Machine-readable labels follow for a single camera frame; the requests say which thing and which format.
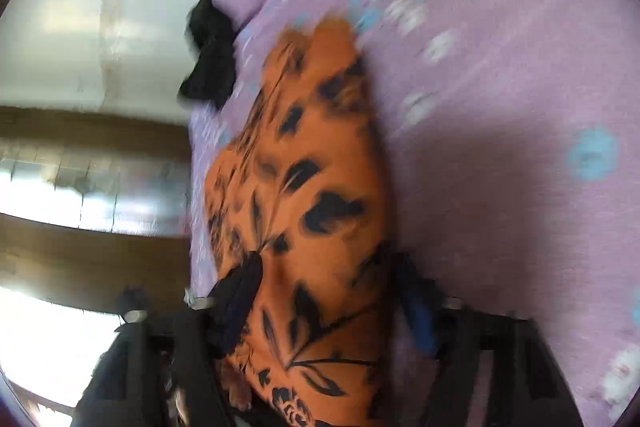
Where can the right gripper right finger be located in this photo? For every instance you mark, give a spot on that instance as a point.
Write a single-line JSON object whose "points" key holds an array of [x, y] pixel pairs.
{"points": [[487, 369]]}

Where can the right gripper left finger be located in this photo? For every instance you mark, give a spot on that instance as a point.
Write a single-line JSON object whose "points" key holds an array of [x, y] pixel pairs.
{"points": [[130, 384]]}

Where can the orange black floral garment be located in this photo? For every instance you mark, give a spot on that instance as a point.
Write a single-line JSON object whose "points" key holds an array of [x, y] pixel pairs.
{"points": [[305, 187]]}

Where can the wooden glass panel door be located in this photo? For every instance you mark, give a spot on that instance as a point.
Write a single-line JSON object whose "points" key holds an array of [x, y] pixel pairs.
{"points": [[90, 205]]}

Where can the purple floral bed sheet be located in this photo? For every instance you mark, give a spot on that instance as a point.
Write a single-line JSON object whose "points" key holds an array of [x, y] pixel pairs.
{"points": [[513, 131]]}

